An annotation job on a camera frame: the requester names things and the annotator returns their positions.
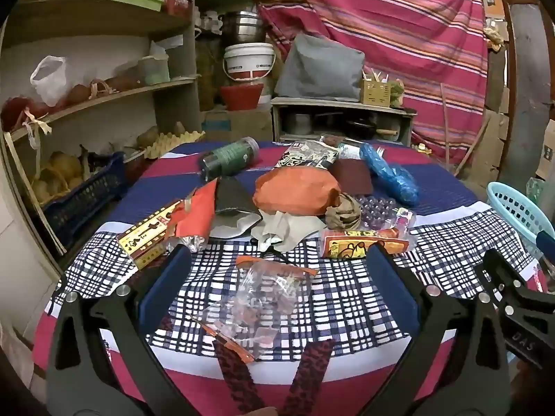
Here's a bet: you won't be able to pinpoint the black pan with wooden handle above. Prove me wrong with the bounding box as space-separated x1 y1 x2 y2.
342 117 400 141

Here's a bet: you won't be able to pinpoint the red leopard print strap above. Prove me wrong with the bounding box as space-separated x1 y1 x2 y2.
277 339 336 416
211 340 265 414

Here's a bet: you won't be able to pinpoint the dark green plastic jar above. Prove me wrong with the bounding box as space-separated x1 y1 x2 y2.
198 136 261 181

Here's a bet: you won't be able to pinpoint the white face mask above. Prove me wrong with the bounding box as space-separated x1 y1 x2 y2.
209 214 261 240

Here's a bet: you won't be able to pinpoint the blue plastic bag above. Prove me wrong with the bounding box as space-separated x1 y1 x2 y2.
360 143 420 206

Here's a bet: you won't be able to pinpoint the light blue plastic basket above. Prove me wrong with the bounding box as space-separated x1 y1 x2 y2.
486 181 555 254

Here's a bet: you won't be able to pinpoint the brown cardboard box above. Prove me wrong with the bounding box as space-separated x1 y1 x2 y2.
202 110 274 144

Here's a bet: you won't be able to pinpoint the large steel pot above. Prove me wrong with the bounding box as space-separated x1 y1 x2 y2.
219 10 267 46

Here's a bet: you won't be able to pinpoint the small wicker basket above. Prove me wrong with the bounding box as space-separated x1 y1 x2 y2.
361 69 392 108

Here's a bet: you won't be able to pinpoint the dark blue plastic crate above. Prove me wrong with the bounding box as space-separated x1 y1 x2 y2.
41 151 131 248

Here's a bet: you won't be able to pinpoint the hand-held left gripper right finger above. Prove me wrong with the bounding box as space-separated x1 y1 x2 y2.
360 242 521 416

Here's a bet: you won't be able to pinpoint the white plastic bucket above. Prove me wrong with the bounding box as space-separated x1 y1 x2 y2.
222 42 277 83

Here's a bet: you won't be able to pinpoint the black paper piece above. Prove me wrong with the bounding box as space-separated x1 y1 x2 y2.
215 176 261 217

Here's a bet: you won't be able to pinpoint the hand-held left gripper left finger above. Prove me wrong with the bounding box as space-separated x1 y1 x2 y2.
45 245 204 416

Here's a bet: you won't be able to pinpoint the small steel pot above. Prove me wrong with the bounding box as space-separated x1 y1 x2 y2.
288 113 313 136

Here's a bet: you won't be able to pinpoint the clear bag with orange header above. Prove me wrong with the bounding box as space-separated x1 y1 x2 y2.
191 255 319 362

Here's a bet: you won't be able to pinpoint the low wooden shelf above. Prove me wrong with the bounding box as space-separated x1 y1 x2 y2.
271 96 417 148

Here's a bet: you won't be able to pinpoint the grey paper bag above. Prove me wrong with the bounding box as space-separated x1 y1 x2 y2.
250 210 327 253

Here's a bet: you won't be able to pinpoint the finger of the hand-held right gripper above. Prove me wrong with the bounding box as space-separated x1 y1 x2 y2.
474 248 527 308
535 229 555 269

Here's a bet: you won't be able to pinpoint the black white printed packet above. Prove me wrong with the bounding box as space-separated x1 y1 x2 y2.
275 141 339 170

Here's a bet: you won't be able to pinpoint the cardboard egg tray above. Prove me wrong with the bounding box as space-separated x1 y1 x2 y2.
143 130 206 159

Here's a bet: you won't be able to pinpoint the tall wooden shelf unit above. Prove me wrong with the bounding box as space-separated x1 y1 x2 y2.
0 0 261 265

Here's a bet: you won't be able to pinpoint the pile of potatoes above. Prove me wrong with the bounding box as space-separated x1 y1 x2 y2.
32 149 87 204

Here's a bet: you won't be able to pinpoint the green herbs bunch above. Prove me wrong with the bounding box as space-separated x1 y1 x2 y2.
389 79 406 109

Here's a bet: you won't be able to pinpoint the white plastic bag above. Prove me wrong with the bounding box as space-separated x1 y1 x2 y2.
29 55 68 107

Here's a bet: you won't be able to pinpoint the pale green plastic container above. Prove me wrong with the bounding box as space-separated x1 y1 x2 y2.
139 43 170 86

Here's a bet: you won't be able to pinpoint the purple beads packet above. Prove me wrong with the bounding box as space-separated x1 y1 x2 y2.
358 195 397 228

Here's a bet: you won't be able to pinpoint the cardboard sheets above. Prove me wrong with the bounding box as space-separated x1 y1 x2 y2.
460 87 512 183

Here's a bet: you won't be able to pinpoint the pink candy wrapper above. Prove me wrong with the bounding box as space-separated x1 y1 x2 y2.
392 208 416 239

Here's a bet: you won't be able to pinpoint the brown paper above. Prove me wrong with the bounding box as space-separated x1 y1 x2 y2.
325 193 361 230

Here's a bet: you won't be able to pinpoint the red yellow snack packet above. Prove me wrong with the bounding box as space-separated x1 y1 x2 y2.
320 228 410 260

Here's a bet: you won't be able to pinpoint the orange cloth bundle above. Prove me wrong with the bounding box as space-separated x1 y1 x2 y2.
253 167 342 217

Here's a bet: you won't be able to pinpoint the grey cushion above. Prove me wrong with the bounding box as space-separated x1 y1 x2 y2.
274 33 366 104

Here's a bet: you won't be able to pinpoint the orange red foil wrapper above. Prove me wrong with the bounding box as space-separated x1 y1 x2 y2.
167 179 217 252

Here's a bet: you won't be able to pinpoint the red plastic basin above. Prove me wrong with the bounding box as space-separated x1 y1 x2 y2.
219 82 265 111

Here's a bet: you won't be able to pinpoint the green plastic bag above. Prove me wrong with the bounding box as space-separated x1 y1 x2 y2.
527 177 545 204

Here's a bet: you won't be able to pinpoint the striped pink curtain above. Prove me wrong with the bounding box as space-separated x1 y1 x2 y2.
250 0 490 165

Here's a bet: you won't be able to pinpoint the yellow brown printed packet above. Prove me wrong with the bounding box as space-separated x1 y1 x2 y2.
117 201 183 271

